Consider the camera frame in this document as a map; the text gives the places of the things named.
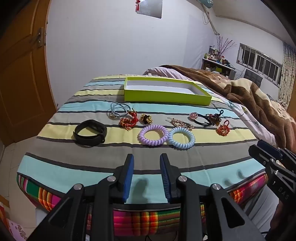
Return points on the metal door latch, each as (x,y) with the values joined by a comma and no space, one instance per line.
(41,37)

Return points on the orange wooden door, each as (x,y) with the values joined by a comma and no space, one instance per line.
(23,81)

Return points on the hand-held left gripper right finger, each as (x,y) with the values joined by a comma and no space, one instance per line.
(165,178)

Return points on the grey clothing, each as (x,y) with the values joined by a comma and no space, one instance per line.
(256,204)

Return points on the rhinestone hair clip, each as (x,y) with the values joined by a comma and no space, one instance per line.
(182,125)

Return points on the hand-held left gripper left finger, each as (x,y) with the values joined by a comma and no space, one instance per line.
(128,178)

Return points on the red hanging ornament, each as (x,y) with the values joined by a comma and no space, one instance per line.
(137,5)

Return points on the plaid mattress cover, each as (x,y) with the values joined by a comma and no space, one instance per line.
(143,219)

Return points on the cluttered shelf with bottles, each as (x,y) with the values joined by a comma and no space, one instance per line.
(216,62)

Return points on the black smart band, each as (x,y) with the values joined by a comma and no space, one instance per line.
(93,126)

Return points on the lime green shallow box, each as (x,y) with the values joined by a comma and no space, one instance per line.
(161,97)

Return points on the brown fleece blanket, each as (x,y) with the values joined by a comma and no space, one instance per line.
(254,97)

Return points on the purple decorative branches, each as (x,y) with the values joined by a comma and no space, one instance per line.
(223,46)

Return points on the patterned curtain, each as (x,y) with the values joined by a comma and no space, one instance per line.
(288,74)

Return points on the pink floral box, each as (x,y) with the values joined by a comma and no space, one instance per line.
(17,229)

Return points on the black chair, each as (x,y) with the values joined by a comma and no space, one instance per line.
(253,77)

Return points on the wall mirror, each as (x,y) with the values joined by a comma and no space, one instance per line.
(150,9)

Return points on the barred window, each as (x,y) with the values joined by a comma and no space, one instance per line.
(259,62)

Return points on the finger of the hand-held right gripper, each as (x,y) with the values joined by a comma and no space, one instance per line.
(262,154)
(269,146)

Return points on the white wall pipe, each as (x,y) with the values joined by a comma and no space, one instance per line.
(211,22)

